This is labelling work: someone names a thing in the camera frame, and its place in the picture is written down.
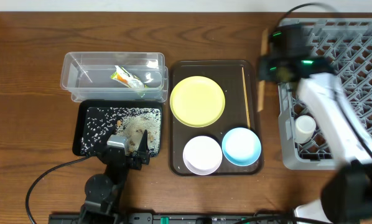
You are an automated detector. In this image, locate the white bowl with rice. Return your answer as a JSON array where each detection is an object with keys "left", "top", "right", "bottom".
[{"left": 182, "top": 136, "right": 223, "bottom": 175}]

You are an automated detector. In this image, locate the yellow round plate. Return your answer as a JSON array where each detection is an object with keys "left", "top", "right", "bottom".
[{"left": 170, "top": 76, "right": 226, "bottom": 128}]

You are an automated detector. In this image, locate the green yellow snack wrapper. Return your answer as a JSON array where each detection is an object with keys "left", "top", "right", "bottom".
[{"left": 110, "top": 65, "right": 147, "bottom": 91}]

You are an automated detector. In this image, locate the light blue bowl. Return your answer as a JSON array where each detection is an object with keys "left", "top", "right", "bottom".
[{"left": 221, "top": 128, "right": 262, "bottom": 167}]

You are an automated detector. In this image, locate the white cup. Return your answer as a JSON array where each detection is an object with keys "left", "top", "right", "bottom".
[{"left": 295, "top": 115, "right": 316, "bottom": 144}]

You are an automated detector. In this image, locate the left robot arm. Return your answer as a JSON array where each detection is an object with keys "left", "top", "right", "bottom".
[{"left": 77, "top": 130, "right": 150, "bottom": 224}]

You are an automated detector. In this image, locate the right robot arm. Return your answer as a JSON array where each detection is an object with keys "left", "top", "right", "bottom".
[{"left": 258, "top": 24, "right": 372, "bottom": 223}]

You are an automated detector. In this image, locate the black waste tray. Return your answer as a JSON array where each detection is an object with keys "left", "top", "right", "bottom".
[{"left": 72, "top": 100, "right": 162, "bottom": 157}]

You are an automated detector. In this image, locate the grey dishwasher rack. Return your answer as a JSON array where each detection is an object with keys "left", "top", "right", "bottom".
[{"left": 278, "top": 18, "right": 372, "bottom": 170}]

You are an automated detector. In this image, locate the clear plastic bin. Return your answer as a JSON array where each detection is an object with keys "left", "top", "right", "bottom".
[{"left": 60, "top": 52, "right": 169, "bottom": 102}]

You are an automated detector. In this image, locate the brown plastic serving tray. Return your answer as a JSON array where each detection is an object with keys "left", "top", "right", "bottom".
[{"left": 169, "top": 60, "right": 261, "bottom": 177}]

